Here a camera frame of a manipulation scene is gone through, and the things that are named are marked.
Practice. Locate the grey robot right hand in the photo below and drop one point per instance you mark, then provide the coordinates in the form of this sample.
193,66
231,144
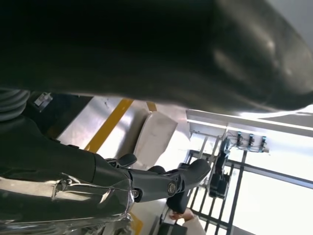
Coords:
61,181

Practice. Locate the yellow workbench tape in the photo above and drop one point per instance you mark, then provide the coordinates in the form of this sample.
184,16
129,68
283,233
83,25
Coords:
136,225
110,125

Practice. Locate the metal floor socket plate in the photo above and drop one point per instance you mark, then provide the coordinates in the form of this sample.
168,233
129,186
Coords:
43,99

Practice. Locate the dark grey case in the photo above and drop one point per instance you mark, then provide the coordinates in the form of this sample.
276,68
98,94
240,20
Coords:
178,204

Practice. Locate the person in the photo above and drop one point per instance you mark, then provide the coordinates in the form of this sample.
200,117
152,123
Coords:
193,227

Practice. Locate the black metal rail frame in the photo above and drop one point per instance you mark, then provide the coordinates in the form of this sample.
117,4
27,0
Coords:
236,194

